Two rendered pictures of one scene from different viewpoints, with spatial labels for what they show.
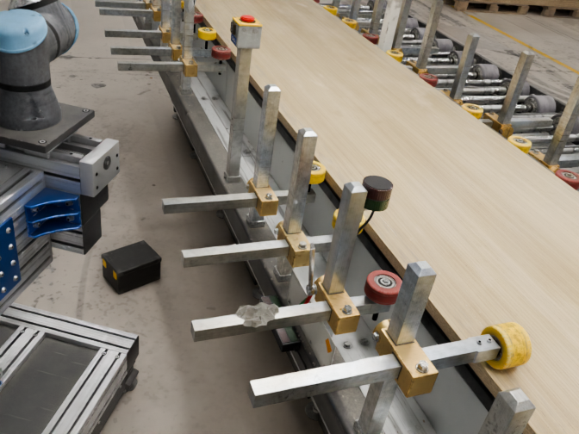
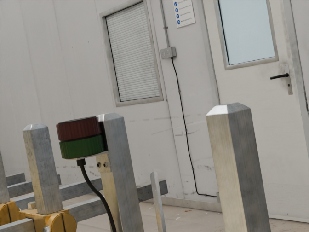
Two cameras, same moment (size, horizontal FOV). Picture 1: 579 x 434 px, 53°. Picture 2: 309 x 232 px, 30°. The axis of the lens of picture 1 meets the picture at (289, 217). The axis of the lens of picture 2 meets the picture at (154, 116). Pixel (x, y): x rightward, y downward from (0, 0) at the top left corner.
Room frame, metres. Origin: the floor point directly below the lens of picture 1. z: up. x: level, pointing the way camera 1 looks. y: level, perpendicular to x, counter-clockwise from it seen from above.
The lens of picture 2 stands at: (1.81, -0.20, 1.16)
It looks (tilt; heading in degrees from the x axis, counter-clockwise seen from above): 3 degrees down; 170
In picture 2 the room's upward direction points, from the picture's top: 10 degrees counter-clockwise
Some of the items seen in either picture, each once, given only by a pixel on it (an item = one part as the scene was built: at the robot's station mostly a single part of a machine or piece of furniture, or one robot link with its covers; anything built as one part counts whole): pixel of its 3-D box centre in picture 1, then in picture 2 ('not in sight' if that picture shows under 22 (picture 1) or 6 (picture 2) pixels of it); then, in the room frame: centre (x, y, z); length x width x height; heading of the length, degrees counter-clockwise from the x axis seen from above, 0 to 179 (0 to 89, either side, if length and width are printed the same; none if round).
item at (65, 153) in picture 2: (374, 198); (82, 146); (1.01, -0.16, 1.10); 0.06 x 0.06 x 0.02
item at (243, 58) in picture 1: (238, 116); not in sight; (1.68, 0.21, 0.93); 0.05 x 0.05 x 0.45; 25
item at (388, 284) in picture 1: (380, 300); not in sight; (1.00, -0.23, 0.85); 0.08 x 0.08 x 0.11
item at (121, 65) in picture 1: (172, 66); not in sight; (2.28, 0.57, 0.83); 0.44 x 0.03 x 0.04; 115
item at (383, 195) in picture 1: (376, 188); (78, 128); (1.01, -0.16, 1.12); 0.06 x 0.06 x 0.02
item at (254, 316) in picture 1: (258, 311); not in sight; (0.88, 0.03, 0.87); 0.09 x 0.07 x 0.02; 115
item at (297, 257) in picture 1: (293, 242); not in sight; (1.20, -0.02, 0.83); 0.14 x 0.06 x 0.05; 25
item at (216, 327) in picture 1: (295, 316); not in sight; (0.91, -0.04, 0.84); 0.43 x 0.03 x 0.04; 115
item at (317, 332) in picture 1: (308, 320); not in sight; (1.01, -0.08, 0.75); 0.26 x 0.01 x 0.10; 25
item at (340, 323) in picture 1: (335, 303); not in sight; (0.97, -0.13, 0.85); 0.14 x 0.06 x 0.05; 25
